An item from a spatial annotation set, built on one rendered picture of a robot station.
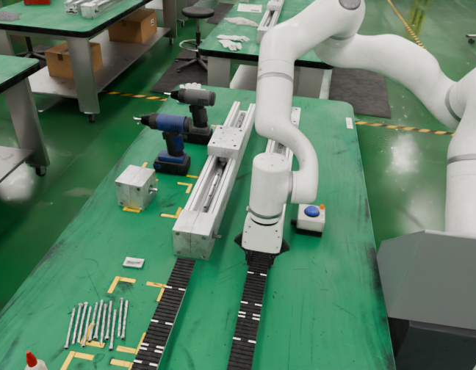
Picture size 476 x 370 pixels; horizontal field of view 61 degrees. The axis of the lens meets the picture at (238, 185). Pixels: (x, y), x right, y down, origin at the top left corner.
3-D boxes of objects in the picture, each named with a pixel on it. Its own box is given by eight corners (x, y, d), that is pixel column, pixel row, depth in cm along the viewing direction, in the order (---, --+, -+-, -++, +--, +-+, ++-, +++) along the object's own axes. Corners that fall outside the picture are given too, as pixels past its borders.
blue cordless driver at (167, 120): (189, 178, 144) (187, 122, 131) (135, 170, 146) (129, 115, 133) (193, 166, 150) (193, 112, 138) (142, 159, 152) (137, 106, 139)
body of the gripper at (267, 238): (242, 218, 97) (239, 251, 104) (284, 225, 96) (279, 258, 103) (247, 200, 103) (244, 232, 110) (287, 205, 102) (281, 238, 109)
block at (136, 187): (150, 212, 127) (148, 188, 122) (117, 205, 129) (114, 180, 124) (163, 194, 135) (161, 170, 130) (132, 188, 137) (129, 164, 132)
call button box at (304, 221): (321, 238, 122) (325, 222, 118) (289, 233, 123) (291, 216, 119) (321, 221, 128) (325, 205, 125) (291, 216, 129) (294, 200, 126)
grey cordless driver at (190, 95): (211, 146, 163) (212, 95, 150) (164, 140, 165) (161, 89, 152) (215, 137, 169) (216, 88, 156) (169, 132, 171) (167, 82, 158)
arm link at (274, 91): (317, 92, 105) (313, 208, 98) (255, 88, 105) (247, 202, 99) (325, 76, 96) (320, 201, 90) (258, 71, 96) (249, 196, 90)
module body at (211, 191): (215, 238, 119) (216, 216, 114) (183, 233, 120) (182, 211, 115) (254, 121, 184) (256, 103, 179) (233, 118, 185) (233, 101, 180)
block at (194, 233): (217, 262, 111) (217, 236, 106) (173, 255, 113) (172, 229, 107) (223, 240, 119) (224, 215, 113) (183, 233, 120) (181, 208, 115)
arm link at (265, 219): (244, 213, 96) (244, 222, 97) (281, 219, 95) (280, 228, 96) (250, 192, 102) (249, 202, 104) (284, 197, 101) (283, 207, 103)
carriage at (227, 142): (237, 166, 141) (239, 149, 137) (207, 161, 143) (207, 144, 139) (244, 144, 154) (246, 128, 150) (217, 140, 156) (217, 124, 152)
